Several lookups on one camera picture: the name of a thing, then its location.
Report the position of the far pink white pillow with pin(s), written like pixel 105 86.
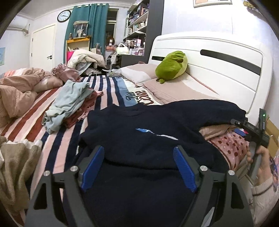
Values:
pixel 139 73

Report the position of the pile of white bedding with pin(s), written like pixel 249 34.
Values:
pixel 81 60

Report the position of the blue wall poster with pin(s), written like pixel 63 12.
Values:
pixel 2 56

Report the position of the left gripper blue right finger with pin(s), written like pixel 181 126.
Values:
pixel 218 196

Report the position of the pink ribbed duvet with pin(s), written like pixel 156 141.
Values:
pixel 20 88

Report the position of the glass display case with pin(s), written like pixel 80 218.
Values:
pixel 80 29

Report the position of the white air conditioner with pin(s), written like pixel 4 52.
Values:
pixel 19 24

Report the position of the navy planet sweater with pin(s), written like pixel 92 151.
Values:
pixel 139 183

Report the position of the teal curtain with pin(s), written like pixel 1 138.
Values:
pixel 96 15

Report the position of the white handbag on desk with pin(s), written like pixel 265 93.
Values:
pixel 122 49

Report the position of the shiny pink handbag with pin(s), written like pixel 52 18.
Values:
pixel 65 73

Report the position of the beige knit garment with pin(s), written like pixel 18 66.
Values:
pixel 18 163

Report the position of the polka dot pink sheet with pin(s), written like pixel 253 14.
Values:
pixel 231 145

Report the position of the white bed headboard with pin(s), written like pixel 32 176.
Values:
pixel 238 72

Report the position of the green plush toy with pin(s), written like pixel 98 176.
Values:
pixel 172 66

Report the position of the framed portrait photo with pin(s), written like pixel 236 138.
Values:
pixel 202 3

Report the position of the dark tall bookshelf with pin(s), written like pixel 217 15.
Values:
pixel 143 24

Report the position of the cream sweater forearm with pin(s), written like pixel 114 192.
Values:
pixel 264 199

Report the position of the mannequin head with wig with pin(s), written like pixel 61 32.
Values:
pixel 110 43

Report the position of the pink pillow near headboard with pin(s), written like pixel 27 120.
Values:
pixel 185 87

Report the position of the white door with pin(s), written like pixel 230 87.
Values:
pixel 42 47

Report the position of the person right hand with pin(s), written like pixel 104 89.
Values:
pixel 264 171

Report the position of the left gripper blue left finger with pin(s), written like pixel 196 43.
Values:
pixel 57 200

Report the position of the striped pink navy blanket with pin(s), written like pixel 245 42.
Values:
pixel 59 148

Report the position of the light blue garment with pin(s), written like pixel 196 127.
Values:
pixel 69 99

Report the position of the round black wall clock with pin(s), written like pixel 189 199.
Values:
pixel 64 16

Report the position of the dark red garment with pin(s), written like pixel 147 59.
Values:
pixel 82 112

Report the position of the yellow shelf cabinet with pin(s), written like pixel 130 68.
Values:
pixel 72 44

